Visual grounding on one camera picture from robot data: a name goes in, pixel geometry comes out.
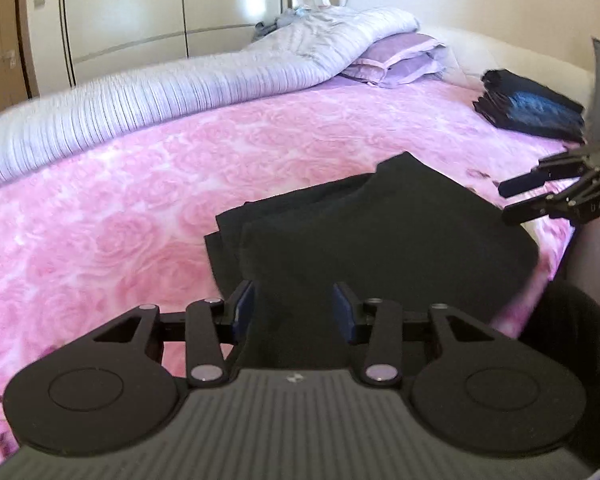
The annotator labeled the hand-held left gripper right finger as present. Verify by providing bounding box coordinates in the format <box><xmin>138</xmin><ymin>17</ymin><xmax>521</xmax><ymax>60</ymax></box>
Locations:
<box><xmin>332</xmin><ymin>281</ymin><xmax>519</xmax><ymax>387</ymax></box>

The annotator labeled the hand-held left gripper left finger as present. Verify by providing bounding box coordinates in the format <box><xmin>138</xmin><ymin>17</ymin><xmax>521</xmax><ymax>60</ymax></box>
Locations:
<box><xmin>94</xmin><ymin>280</ymin><xmax>255</xmax><ymax>387</ymax></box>

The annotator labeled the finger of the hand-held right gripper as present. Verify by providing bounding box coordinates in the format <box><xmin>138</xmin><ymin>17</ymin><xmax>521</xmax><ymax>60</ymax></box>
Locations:
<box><xmin>498</xmin><ymin>152</ymin><xmax>593</xmax><ymax>199</ymax></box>
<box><xmin>501</xmin><ymin>180</ymin><xmax>600</xmax><ymax>227</ymax></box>

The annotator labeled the black garment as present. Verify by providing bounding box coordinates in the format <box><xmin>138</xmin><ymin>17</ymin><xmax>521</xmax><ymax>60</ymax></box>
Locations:
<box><xmin>203</xmin><ymin>151</ymin><xmax>541</xmax><ymax>372</ymax></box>

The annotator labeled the stack of folded dark clothes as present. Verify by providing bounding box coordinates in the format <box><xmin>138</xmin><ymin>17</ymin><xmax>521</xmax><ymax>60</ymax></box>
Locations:
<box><xmin>472</xmin><ymin>69</ymin><xmax>588</xmax><ymax>143</ymax></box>

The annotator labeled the cream bed headboard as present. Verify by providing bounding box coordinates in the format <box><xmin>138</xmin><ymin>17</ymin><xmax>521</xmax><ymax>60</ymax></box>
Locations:
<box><xmin>422</xmin><ymin>26</ymin><xmax>598</xmax><ymax>111</ymax></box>

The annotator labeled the pink rose print blanket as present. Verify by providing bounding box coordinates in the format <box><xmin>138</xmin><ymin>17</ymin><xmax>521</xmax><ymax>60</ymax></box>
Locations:
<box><xmin>0</xmin><ymin>74</ymin><xmax>588</xmax><ymax>476</ymax></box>

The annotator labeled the person's dark clothing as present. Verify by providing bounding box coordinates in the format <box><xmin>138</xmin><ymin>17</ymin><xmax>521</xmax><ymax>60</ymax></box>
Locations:
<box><xmin>517</xmin><ymin>220</ymin><xmax>600</xmax><ymax>466</ymax></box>

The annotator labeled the purple pillow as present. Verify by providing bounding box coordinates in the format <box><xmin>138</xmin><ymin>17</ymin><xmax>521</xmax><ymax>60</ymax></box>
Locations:
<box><xmin>339</xmin><ymin>52</ymin><xmax>450</xmax><ymax>89</ymax></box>
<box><xmin>352</xmin><ymin>33</ymin><xmax>447</xmax><ymax>69</ymax></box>

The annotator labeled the white striped duvet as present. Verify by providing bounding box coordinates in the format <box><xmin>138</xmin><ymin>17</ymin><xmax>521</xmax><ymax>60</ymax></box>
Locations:
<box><xmin>0</xmin><ymin>6</ymin><xmax>421</xmax><ymax>192</ymax></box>

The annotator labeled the grey crumpled cloth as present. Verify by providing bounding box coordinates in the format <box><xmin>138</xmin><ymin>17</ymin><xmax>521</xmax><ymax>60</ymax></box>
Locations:
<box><xmin>253</xmin><ymin>5</ymin><xmax>322</xmax><ymax>38</ymax></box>

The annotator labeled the cream wardrobe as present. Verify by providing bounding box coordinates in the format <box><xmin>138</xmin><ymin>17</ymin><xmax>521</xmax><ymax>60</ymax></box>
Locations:
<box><xmin>16</xmin><ymin>0</ymin><xmax>287</xmax><ymax>97</ymax></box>

